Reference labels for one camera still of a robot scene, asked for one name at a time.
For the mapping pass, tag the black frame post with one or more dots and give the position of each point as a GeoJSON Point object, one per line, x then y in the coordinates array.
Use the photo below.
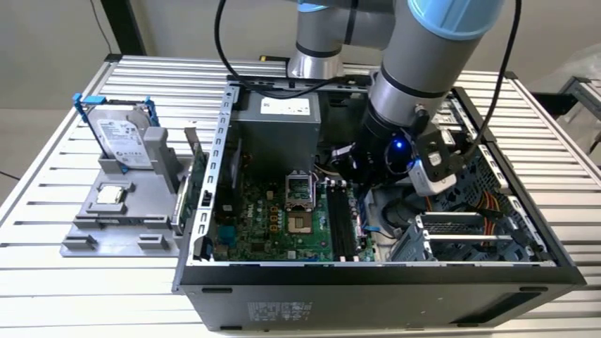
{"type": "Point", "coordinates": [126, 28]}

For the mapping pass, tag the yellow plug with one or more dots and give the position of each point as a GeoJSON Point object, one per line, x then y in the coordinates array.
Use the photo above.
{"type": "Point", "coordinates": [265, 57]}

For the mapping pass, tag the silver CPU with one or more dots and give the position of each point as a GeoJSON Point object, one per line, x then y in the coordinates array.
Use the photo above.
{"type": "Point", "coordinates": [110, 195]}

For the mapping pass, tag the grey metal shelf frame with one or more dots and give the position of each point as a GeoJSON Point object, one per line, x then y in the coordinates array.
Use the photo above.
{"type": "Point", "coordinates": [580, 86]}

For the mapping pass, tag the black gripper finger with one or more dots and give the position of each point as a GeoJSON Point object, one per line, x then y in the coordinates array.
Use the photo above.
{"type": "Point", "coordinates": [346, 162]}

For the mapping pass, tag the grey parts rack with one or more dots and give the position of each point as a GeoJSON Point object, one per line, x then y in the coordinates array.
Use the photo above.
{"type": "Point", "coordinates": [141, 207]}

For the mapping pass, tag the black RAM slot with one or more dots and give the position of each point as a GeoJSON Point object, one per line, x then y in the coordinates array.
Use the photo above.
{"type": "Point", "coordinates": [349, 222]}
{"type": "Point", "coordinates": [337, 222]}

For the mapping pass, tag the CPU socket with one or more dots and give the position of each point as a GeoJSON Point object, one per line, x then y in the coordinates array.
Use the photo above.
{"type": "Point", "coordinates": [301, 223]}

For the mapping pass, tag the silver camera with black plug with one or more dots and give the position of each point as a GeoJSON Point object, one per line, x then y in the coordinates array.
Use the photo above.
{"type": "Point", "coordinates": [435, 158]}

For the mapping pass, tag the green graphics card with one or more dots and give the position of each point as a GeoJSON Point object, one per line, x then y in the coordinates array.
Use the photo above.
{"type": "Point", "coordinates": [199, 165]}

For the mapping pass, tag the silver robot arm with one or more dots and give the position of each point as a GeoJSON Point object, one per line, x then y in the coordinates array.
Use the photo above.
{"type": "Point", "coordinates": [423, 70]}

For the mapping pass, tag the black PC case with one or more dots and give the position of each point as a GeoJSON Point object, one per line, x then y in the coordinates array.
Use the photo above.
{"type": "Point", "coordinates": [329, 306]}

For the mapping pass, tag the grey power supply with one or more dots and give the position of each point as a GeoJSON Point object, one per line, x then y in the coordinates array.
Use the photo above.
{"type": "Point", "coordinates": [278, 141]}

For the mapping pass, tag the thin locking lever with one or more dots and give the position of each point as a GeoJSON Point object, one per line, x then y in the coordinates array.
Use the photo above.
{"type": "Point", "coordinates": [314, 192]}

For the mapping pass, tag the hard disk in blue carrier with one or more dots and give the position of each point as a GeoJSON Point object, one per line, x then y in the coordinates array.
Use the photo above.
{"type": "Point", "coordinates": [118, 137]}

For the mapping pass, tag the metal disk bay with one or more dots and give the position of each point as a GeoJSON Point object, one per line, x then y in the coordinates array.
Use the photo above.
{"type": "Point", "coordinates": [451, 225]}

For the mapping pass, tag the green motherboard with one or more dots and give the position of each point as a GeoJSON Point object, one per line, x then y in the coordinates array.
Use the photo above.
{"type": "Point", "coordinates": [254, 232]}

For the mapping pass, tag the silver camera with blue plug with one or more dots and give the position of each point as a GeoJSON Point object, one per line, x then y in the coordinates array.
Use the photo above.
{"type": "Point", "coordinates": [433, 181]}

